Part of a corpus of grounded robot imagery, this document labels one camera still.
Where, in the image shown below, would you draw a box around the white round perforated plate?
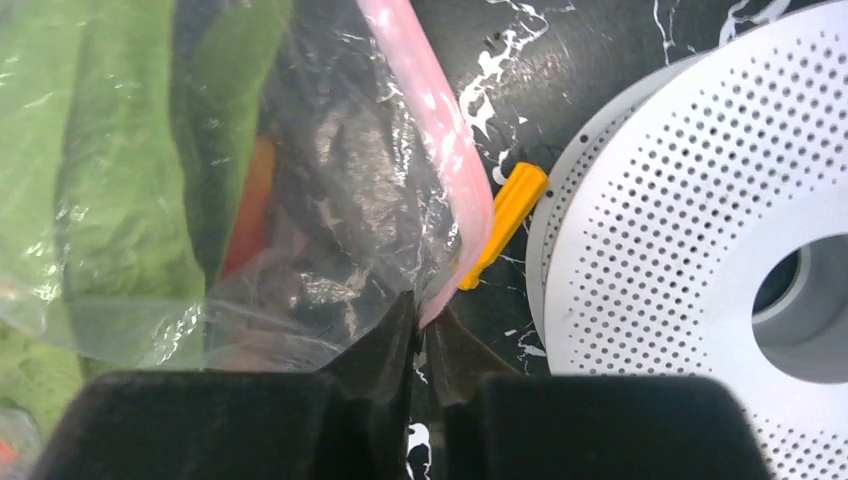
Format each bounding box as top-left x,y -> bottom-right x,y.
526,1 -> 847,479

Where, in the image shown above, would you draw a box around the clear zip top bag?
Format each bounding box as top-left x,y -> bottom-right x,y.
0,0 -> 496,480

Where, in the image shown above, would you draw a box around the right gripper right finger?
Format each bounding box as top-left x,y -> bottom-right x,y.
423,311 -> 769,479

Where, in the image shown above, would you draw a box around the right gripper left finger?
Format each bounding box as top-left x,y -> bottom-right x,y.
31,292 -> 417,479

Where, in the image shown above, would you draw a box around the orange toy fruit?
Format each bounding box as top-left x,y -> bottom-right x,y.
221,136 -> 276,278

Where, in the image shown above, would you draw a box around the yellow handled screwdriver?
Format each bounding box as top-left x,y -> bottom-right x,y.
459,162 -> 548,291

